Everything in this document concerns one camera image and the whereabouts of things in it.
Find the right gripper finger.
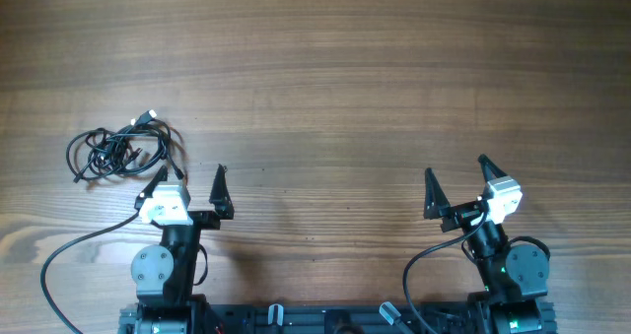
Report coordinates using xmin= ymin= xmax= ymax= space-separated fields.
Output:
xmin=423 ymin=167 xmax=451 ymax=220
xmin=477 ymin=154 xmax=507 ymax=182

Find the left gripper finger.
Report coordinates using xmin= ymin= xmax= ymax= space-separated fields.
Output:
xmin=134 ymin=166 xmax=169 ymax=210
xmin=209 ymin=164 xmax=235 ymax=220

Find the black usb cable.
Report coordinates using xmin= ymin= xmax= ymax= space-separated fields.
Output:
xmin=65 ymin=108 xmax=184 ymax=183

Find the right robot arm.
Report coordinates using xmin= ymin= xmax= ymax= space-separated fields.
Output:
xmin=417 ymin=155 xmax=558 ymax=334

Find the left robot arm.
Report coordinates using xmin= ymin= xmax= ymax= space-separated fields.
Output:
xmin=118 ymin=165 xmax=235 ymax=334

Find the right camera cable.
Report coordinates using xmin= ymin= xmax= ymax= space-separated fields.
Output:
xmin=402 ymin=210 xmax=490 ymax=334

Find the camera cable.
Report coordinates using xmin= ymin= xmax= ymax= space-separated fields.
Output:
xmin=39 ymin=211 xmax=142 ymax=334
xmin=402 ymin=210 xmax=490 ymax=334

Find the left camera cable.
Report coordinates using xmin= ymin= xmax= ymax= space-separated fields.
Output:
xmin=39 ymin=211 xmax=142 ymax=334

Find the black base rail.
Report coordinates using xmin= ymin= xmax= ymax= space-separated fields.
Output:
xmin=117 ymin=301 xmax=558 ymax=334

